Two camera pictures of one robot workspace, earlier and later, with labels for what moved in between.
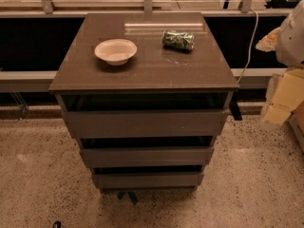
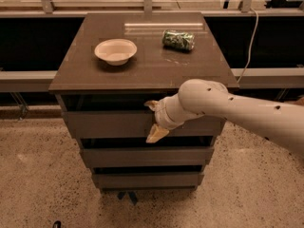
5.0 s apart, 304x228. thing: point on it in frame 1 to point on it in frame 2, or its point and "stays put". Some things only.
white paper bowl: [115, 51] stays put
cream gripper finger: [268, 44] to [153, 104]
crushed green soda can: [178, 40] stays put
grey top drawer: [99, 123] stays put
